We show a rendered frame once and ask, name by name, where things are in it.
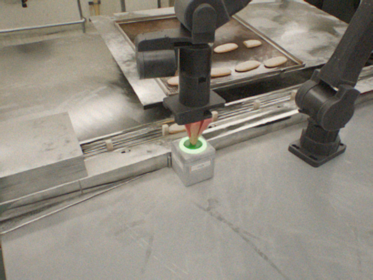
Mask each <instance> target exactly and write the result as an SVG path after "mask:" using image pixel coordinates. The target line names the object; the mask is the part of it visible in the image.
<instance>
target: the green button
mask: <svg viewBox="0 0 373 280"><path fill-rule="evenodd" d="M183 146H184V147H185V148H187V149H191V150H196V149H199V148H201V146H203V143H202V142H201V141H200V140H199V139H198V141H197V143H196V144H194V145H192V144H191V143H190V141H189V139H187V140H185V141H184V143H183Z"/></svg>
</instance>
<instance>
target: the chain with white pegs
mask: <svg viewBox="0 0 373 280"><path fill-rule="evenodd" d="M296 92H297V91H296V90H293V91H292V93H291V98H290V99H294V98H295V94H296ZM290 99H288V100H290ZM285 101H287V100H285ZM281 102H283V101H281ZM278 103H279V102H278ZM273 104H275V103H273ZM267 106H271V104H269V105H266V106H265V107H267ZM259 108H263V107H260V101H259V100H255V101H254V109H253V110H255V109H259ZM250 111H252V110H250ZM246 112H248V111H246ZM243 113H244V112H243ZM212 114H213V120H212V121H216V120H219V119H217V117H218V113H217V112H216V111H213V112H212ZM167 134H170V133H169V127H168V125H167V124H165V125H163V126H162V135H161V136H164V135H167ZM157 137H160V136H157ZM153 138H156V137H153ZM150 139H152V138H150ZM147 140H149V139H146V140H144V141H147ZM140 142H143V141H140ZM105 143H106V146H107V151H111V150H114V149H113V143H112V141H111V140H110V139H109V140H107V141H105ZM135 143H139V142H135ZM135 143H132V144H135ZM128 145H131V144H128ZM128 145H125V146H128ZM121 147H124V146H121ZM118 148H120V147H117V148H115V149H118ZM107 151H104V152H107ZM100 153H103V152H100ZM98 154H99V153H98ZM92 155H95V154H92ZM92 155H89V156H92ZM89 156H87V157H89Z"/></svg>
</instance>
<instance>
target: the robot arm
mask: <svg viewBox="0 0 373 280"><path fill-rule="evenodd" d="M252 1H253V0H175V2H174V12H175V16H176V17H177V19H178V20H180V28H175V29H164V30H162V31H156V32H149V33H142V34H139V35H137V36H136V38H135V54H136V60H137V69H138V75H139V79H151V78H164V77H174V76H175V71H176V70H177V69H178V49H179V94H177V95H174V96H169V97H164V98H163V106H164V107H165V108H166V109H167V108H169V109H170V110H171V111H172V112H173V117H174V121H175V122H176V124H177V125H178V126H183V125H184V127H185V130H186V132H187V134H188V137H189V141H190V143H191V144H192V145H194V144H196V143H197V141H198V139H199V137H200V135H201V134H202V133H203V132H204V130H205V129H206V128H207V126H208V125H209V124H210V123H211V121H212V120H213V114H212V113H211V112H210V111H209V110H210V109H215V108H220V107H223V108H225V100H223V98H222V97H221V96H219V95H217V94H216V93H215V92H213V91H212V89H210V76H211V74H210V73H211V68H212V58H213V43H214V42H215V31H216V29H218V28H220V27H222V26H223V25H225V24H226V23H227V22H229V21H231V19H230V17H232V16H233V15H235V14H237V13H238V12H239V11H241V10H242V9H244V8H245V7H246V6H247V5H248V4H249V3H250V2H252ZM372 52H373V0H362V1H361V3H360V5H359V6H358V8H357V11H356V12H355V14H354V16H353V18H352V20H351V22H350V23H349V25H348V27H347V29H346V30H345V33H344V34H343V36H342V38H341V39H340V42H339V44H338V45H337V47H336V48H335V50H334V51H333V53H332V55H331V57H330V58H329V60H328V61H327V62H326V64H325V65H324V66H323V67H322V68H321V69H316V70H315V71H314V73H313V75H312V77H311V78H310V79H309V80H308V81H306V82H305V83H303V84H302V85H301V87H299V89H298V90H297V92H296V94H295V104H296V106H297V107H298V108H299V109H298V110H297V111H298V112H300V113H302V114H306V115H308V116H309V117H308V118H307V120H308V122H309V124H308V125H307V126H306V127H305V128H303V130H302V133H301V137H300V138H299V139H297V140H295V141H293V142H291V143H290V144H289V148H288V151H289V152H291V153H292V154H294V155H296V156H297V157H298V158H300V159H301V160H303V161H304V162H306V163H307V164H309V165H311V166H312V167H314V168H318V167H320V166H321V165H323V164H324V163H326V162H328V161H330V160H332V159H334V158H335V157H337V156H338V155H340V154H342V153H344V152H345V150H346V147H347V145H346V144H344V143H342V142H341V140H340V136H339V131H340V128H345V125H346V124H347V123H348V122H349V121H350V119H351V117H352V116H353V114H354V113H355V102H356V100H357V98H358V96H359V95H360V93H361V92H360V91H359V90H358V89H356V88H355V86H356V85H357V81H358V78H359V75H360V73H361V70H362V68H363V67H364V65H365V63H366V61H367V59H368V58H369V57H370V55H371V53H372ZM332 87H334V88H337V89H338V91H337V90H335V89H333V88H332Z"/></svg>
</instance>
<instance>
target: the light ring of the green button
mask: <svg viewBox="0 0 373 280"><path fill-rule="evenodd" d="M187 139H189V137H185V138H183V139H182V140H181V142H180V148H181V149H182V150H183V151H184V152H188V153H199V152H201V151H203V150H205V149H206V142H205V140H204V139H202V138H199V139H200V141H202V142H203V146H201V148H199V149H196V150H191V149H187V148H185V147H184V146H183V142H184V141H185V140H187Z"/></svg>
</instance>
